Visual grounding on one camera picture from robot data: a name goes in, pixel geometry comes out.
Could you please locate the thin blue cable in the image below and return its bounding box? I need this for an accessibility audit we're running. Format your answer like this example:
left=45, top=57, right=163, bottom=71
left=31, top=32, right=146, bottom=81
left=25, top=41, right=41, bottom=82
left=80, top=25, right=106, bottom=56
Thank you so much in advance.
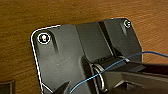
left=69, top=50, right=168, bottom=94

